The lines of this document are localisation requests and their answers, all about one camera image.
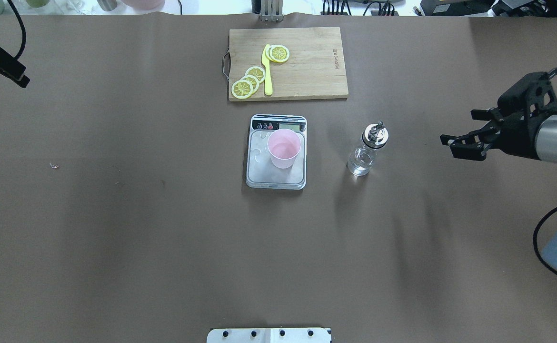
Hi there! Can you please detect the pink plastic cup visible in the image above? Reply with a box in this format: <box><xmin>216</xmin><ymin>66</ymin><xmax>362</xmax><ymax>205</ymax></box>
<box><xmin>266</xmin><ymin>129</ymin><xmax>302</xmax><ymax>169</ymax></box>

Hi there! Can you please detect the yellow plastic knife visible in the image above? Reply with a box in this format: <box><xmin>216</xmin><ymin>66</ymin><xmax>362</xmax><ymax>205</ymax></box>
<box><xmin>261</xmin><ymin>48</ymin><xmax>274</xmax><ymax>96</ymax></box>

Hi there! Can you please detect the glass sauce bottle metal spout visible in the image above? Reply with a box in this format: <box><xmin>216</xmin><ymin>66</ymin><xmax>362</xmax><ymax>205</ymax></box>
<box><xmin>347</xmin><ymin>120</ymin><xmax>389</xmax><ymax>177</ymax></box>

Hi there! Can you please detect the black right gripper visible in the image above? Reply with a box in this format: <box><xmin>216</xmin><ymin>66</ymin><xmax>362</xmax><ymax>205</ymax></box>
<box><xmin>440</xmin><ymin>72</ymin><xmax>557</xmax><ymax>161</ymax></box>

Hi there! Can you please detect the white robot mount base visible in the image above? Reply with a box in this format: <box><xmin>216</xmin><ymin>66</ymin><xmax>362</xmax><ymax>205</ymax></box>
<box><xmin>206</xmin><ymin>327</ymin><xmax>333</xmax><ymax>343</ymax></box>

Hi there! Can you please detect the digital kitchen scale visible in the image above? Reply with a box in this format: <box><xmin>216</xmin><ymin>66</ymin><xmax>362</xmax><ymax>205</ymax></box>
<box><xmin>245</xmin><ymin>114</ymin><xmax>308</xmax><ymax>191</ymax></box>

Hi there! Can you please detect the bamboo cutting board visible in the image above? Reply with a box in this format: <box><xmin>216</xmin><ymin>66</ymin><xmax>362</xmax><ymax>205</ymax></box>
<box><xmin>228</xmin><ymin>27</ymin><xmax>349</xmax><ymax>101</ymax></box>

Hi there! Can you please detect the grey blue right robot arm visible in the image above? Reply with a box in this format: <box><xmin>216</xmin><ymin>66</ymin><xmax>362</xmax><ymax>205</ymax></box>
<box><xmin>440</xmin><ymin>68</ymin><xmax>557</xmax><ymax>276</ymax></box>

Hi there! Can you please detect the lemon slice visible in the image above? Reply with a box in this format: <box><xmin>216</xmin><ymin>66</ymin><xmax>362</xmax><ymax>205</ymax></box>
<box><xmin>231</xmin><ymin>80</ymin><xmax>255</xmax><ymax>100</ymax></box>
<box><xmin>240</xmin><ymin>75</ymin><xmax>259</xmax><ymax>95</ymax></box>
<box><xmin>269</xmin><ymin>45</ymin><xmax>291</xmax><ymax>63</ymax></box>
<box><xmin>264</xmin><ymin>45</ymin><xmax>274</xmax><ymax>61</ymax></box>
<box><xmin>244</xmin><ymin>66</ymin><xmax>266</xmax><ymax>82</ymax></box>

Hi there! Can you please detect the aluminium frame post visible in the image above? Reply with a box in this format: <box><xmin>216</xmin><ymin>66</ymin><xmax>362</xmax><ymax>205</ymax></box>
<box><xmin>259</xmin><ymin>0</ymin><xmax>284</xmax><ymax>22</ymax></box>

